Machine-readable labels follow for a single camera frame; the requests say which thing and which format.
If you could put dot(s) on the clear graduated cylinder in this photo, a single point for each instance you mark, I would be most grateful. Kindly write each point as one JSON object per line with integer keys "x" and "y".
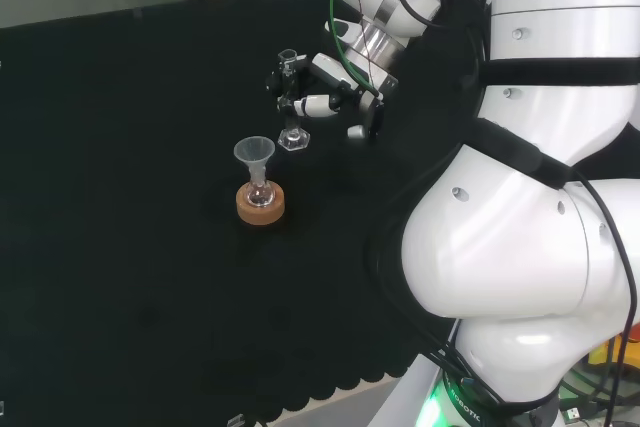
{"x": 294, "y": 139}

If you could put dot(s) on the black cloth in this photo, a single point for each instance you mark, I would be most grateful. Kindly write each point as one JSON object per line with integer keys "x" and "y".
{"x": 125, "y": 197}

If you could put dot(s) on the black five-finger hand white plates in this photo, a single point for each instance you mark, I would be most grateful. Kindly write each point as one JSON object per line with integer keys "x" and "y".
{"x": 325, "y": 72}

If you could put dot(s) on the round-bottom glass flask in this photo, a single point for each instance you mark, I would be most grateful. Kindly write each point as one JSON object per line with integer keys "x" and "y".
{"x": 259, "y": 196}

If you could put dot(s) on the clear plastic funnel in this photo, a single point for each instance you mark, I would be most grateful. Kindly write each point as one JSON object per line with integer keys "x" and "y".
{"x": 252, "y": 152}

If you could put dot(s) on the yellow stop button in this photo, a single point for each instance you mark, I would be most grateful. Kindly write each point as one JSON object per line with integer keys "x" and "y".
{"x": 600, "y": 354}

